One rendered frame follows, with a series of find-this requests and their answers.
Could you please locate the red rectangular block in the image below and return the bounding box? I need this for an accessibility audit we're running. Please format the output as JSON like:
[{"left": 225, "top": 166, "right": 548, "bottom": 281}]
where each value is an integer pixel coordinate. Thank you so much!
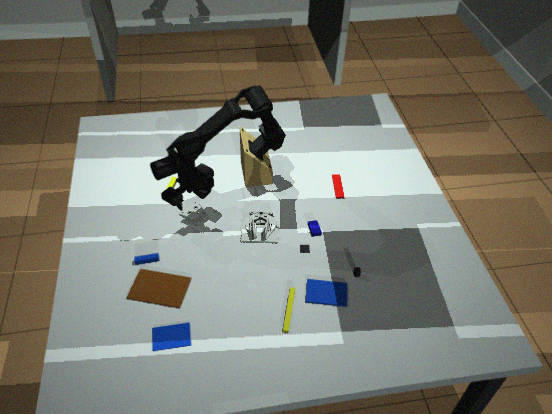
[{"left": 332, "top": 174, "right": 344, "bottom": 198}]

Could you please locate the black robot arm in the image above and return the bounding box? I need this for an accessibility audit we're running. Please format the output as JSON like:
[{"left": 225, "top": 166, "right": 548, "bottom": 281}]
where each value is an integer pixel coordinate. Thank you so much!
[{"left": 149, "top": 86, "right": 286, "bottom": 199}]

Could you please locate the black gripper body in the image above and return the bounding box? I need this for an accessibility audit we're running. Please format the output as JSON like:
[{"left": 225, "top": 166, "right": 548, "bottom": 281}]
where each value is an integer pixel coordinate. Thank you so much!
[{"left": 161, "top": 163, "right": 214, "bottom": 206}]

